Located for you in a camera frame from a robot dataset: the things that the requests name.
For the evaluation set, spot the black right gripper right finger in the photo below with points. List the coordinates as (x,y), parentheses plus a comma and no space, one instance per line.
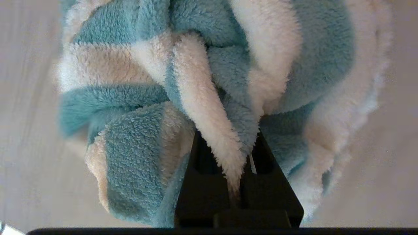
(267,189)

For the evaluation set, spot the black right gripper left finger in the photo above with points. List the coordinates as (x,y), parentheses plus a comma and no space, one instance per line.
(202,192)

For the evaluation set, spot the green white striped towel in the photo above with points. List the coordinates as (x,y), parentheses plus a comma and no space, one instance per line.
(137,98)

